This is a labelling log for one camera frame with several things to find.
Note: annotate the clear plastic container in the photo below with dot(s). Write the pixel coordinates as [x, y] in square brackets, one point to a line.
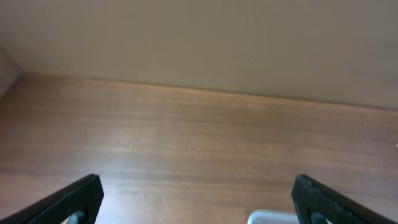
[272, 217]

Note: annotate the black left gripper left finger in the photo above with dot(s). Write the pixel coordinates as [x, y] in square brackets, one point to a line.
[78, 202]

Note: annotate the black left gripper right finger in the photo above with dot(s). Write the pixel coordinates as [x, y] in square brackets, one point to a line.
[315, 202]

